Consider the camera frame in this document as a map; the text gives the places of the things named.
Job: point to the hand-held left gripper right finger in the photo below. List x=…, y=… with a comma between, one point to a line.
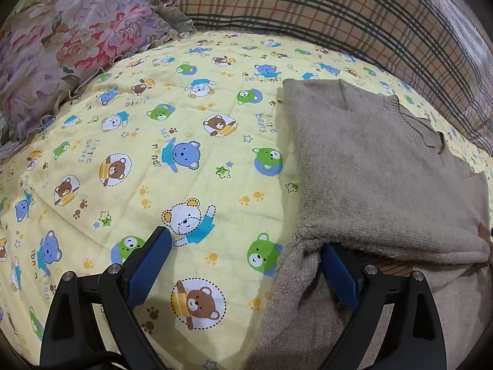
x=341, y=277

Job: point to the plaid quilt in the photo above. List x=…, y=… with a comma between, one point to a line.
x=308, y=4

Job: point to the floral ruffled pillow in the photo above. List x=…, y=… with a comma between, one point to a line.
x=77, y=38

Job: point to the brown knitted sweater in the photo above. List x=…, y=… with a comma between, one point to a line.
x=366, y=181

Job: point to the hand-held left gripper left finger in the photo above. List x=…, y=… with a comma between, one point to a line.
x=148, y=269

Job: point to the yellow bear print bed sheet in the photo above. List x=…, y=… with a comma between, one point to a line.
x=154, y=200

